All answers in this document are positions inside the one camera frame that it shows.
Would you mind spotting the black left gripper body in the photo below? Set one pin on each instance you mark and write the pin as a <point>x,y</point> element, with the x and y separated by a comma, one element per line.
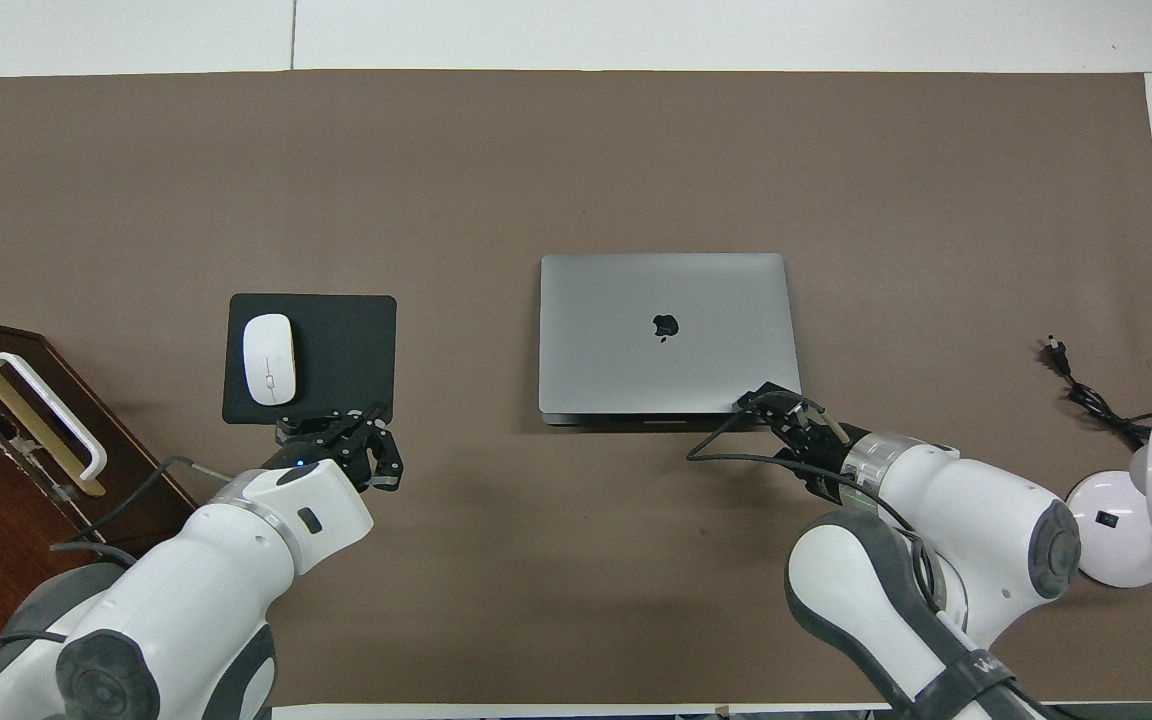
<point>331,440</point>

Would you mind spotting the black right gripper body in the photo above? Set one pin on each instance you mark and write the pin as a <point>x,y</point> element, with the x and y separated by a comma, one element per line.
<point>808,440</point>

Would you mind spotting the grey aluminium laptop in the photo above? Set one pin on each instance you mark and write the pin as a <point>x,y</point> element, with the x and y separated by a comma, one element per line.
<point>636,370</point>

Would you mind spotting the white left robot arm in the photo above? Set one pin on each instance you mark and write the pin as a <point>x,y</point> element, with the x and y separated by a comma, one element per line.
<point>206,580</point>

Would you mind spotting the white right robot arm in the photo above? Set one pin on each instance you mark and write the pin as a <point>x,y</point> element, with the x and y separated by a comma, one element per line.
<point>976,520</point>

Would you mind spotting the black mouse pad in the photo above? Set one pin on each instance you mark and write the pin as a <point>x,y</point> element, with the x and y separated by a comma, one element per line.
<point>346,350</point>

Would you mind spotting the white computer mouse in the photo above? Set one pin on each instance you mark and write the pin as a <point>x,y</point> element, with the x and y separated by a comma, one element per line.
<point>268,360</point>

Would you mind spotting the large brown table mat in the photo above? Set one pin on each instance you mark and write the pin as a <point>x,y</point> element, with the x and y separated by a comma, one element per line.
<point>576,180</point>

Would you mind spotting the white desk lamp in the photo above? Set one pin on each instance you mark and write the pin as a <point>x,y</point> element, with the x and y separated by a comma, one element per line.
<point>1106,545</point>

